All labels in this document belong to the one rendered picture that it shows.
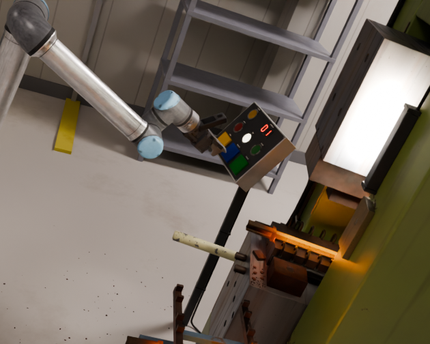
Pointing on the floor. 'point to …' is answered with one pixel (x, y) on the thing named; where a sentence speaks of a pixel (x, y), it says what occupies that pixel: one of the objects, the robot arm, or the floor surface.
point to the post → (213, 254)
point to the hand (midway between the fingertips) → (224, 149)
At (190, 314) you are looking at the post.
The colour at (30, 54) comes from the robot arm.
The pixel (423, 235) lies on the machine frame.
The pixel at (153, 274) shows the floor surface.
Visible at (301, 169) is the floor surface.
